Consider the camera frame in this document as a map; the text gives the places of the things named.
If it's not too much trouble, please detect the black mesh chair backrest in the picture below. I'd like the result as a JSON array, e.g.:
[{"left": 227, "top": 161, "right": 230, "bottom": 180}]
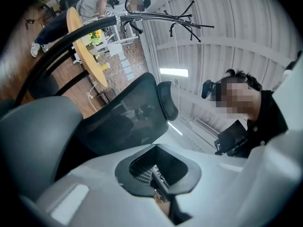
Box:
[{"left": 75, "top": 72, "right": 168, "bottom": 156}]

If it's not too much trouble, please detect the sunflower bouquet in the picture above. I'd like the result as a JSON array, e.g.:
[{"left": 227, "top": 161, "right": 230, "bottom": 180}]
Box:
[{"left": 89, "top": 30, "right": 102, "bottom": 44}]

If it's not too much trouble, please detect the dark grey chair armrest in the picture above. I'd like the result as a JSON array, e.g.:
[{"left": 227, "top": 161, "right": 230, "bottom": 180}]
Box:
[{"left": 0, "top": 96, "right": 84, "bottom": 198}]

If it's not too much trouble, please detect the black head camera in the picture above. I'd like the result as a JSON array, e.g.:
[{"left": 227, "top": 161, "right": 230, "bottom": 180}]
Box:
[{"left": 201, "top": 79, "right": 223, "bottom": 101}]

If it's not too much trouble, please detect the person's left hand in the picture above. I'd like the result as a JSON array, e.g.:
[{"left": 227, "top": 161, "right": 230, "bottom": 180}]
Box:
[{"left": 153, "top": 189, "right": 172, "bottom": 222}]

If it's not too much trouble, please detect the person's black clothing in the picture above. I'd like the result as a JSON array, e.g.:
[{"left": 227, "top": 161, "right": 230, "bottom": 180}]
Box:
[{"left": 246, "top": 90, "right": 289, "bottom": 158}]

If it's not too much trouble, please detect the black coat rack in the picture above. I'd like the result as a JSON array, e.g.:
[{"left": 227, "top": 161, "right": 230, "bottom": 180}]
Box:
[{"left": 14, "top": 0, "right": 215, "bottom": 108}]

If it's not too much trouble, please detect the ceiling light panel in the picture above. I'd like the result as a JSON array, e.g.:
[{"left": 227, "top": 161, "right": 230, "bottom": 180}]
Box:
[{"left": 160, "top": 67, "right": 189, "bottom": 78}]

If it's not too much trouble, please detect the black chair headrest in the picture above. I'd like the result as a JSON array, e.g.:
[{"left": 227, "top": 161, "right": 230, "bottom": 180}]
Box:
[{"left": 157, "top": 80, "right": 179, "bottom": 122}]

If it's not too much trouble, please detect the person's head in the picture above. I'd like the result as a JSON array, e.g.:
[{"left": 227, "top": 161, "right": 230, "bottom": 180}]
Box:
[{"left": 221, "top": 69, "right": 263, "bottom": 122}]

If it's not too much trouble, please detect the white storage shelf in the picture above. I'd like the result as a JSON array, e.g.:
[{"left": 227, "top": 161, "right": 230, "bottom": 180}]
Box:
[{"left": 94, "top": 24, "right": 137, "bottom": 56}]

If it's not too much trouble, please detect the black chest device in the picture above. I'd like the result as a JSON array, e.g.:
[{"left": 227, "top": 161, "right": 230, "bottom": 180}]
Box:
[{"left": 214, "top": 121, "right": 249, "bottom": 156}]

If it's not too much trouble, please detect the round wooden table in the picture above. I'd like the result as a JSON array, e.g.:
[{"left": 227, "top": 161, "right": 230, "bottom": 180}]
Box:
[{"left": 66, "top": 8, "right": 108, "bottom": 87}]

